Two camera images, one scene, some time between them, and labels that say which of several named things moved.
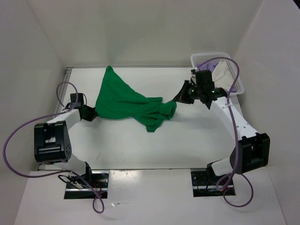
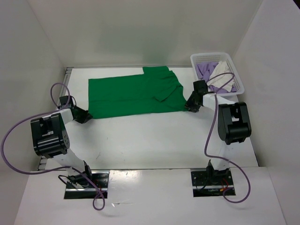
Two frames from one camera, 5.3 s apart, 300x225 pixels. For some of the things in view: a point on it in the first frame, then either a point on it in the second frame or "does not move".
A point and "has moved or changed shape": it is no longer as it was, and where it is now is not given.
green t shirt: [117, 100] has moved or changed shape
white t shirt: [221, 76] does not move
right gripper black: [182, 96] to [188, 104]
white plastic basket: [209, 58] does not move
